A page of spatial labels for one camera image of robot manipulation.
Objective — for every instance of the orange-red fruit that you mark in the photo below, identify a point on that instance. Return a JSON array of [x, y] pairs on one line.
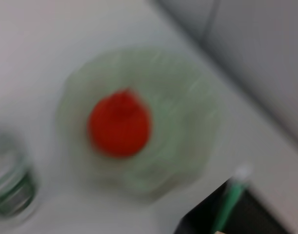
[[119, 124]]

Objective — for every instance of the green utility knife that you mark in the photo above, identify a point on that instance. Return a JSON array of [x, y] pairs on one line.
[[230, 202]]

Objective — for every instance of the clear plastic water bottle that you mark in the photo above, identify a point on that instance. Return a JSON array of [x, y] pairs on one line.
[[12, 175]]

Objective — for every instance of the clear glass fruit plate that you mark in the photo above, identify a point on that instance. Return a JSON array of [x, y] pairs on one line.
[[178, 122]]

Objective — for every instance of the black mesh pen holder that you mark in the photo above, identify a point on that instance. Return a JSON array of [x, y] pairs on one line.
[[251, 214]]

